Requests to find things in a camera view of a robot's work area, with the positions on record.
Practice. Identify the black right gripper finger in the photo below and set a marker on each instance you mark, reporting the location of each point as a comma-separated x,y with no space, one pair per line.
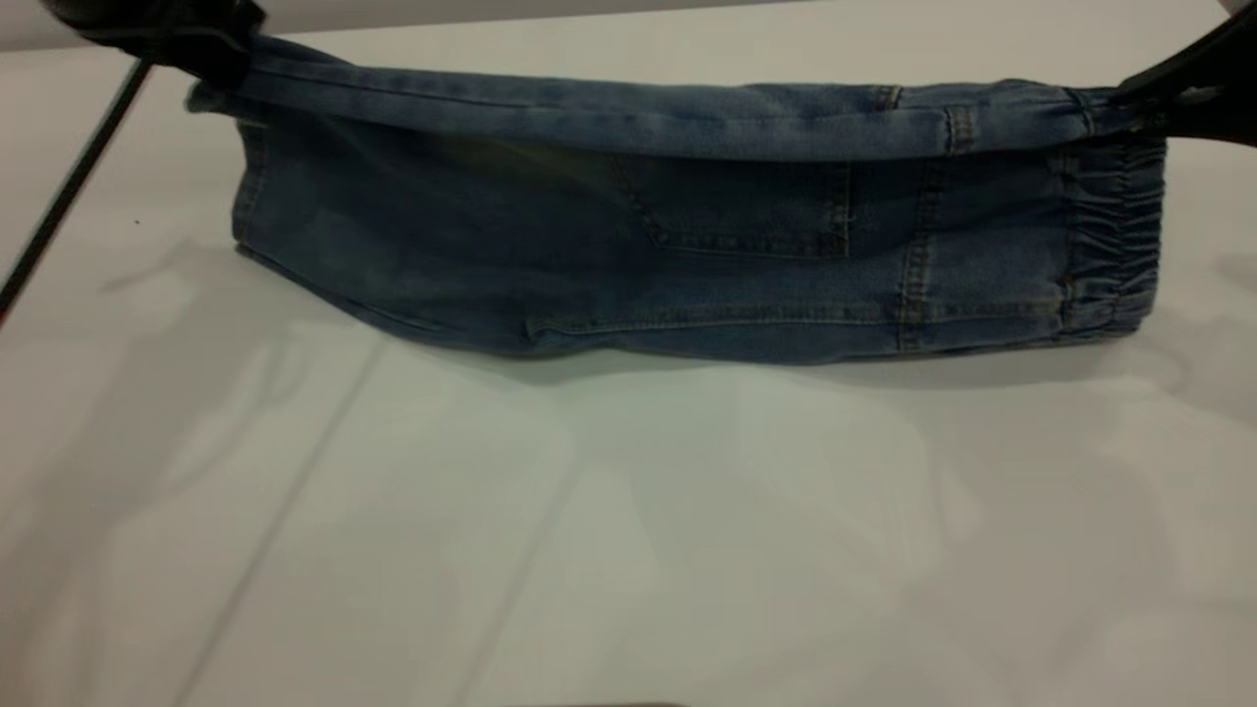
1203,54
1228,113

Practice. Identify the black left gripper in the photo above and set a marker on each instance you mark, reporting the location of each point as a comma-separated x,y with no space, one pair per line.
118,15

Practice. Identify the blue denim shorts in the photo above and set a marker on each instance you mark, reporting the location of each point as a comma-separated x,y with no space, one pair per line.
687,255

